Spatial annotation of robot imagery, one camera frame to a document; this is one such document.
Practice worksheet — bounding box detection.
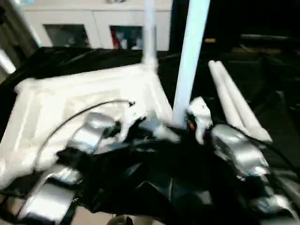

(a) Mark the white plastic table leg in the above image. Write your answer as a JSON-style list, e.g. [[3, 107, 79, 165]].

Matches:
[[215, 60, 274, 143], [142, 0, 159, 70], [208, 60, 249, 132], [171, 0, 211, 128]]

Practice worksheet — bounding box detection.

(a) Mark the white plastic table top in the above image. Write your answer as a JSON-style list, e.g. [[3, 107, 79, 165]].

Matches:
[[0, 63, 181, 189]]

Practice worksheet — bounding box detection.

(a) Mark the white cabinet with glass doors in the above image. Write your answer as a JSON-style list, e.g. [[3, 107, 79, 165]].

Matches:
[[22, 0, 173, 51]]

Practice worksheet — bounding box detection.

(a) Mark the red bottle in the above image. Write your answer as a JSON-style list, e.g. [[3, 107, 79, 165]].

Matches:
[[112, 34, 121, 49]]

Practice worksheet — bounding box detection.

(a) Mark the black work mat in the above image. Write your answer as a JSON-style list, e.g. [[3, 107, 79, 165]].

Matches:
[[0, 46, 300, 225]]

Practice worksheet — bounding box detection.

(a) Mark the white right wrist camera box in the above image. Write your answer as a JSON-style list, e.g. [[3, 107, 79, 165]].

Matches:
[[187, 97, 213, 145]]

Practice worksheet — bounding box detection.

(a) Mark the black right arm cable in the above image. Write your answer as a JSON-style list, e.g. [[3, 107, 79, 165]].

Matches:
[[213, 123, 300, 183]]

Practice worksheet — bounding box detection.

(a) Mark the grey horizontal rail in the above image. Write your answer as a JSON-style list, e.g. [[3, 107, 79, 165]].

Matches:
[[240, 34, 300, 44]]

